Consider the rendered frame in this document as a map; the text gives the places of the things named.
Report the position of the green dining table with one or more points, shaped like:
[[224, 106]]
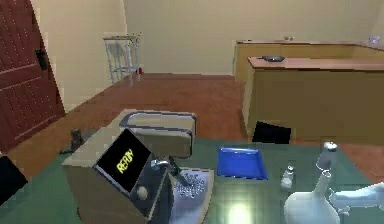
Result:
[[253, 200]]

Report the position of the small red object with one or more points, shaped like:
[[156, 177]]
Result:
[[139, 70]]

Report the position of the blue square plate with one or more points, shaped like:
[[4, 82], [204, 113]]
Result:
[[241, 163]]

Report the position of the beige coffee machine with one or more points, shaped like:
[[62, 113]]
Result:
[[133, 166]]

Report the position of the pale blue metal rack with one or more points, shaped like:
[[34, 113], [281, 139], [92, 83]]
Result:
[[122, 56]]

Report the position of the dark grey pan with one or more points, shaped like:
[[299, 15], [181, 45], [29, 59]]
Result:
[[273, 58]]

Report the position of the small glass salt shaker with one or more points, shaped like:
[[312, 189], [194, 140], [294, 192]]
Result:
[[287, 178]]

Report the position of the small dark grey statuette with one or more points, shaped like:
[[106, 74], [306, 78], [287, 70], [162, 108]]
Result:
[[76, 140]]

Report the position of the tan kitchen island counter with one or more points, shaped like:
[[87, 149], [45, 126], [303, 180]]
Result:
[[316, 100]]

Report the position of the dark red room door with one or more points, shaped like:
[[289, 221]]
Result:
[[23, 83]]

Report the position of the pale glass object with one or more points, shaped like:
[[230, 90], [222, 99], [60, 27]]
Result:
[[358, 197]]

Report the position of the tan wall counter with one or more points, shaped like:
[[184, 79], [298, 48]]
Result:
[[300, 50]]

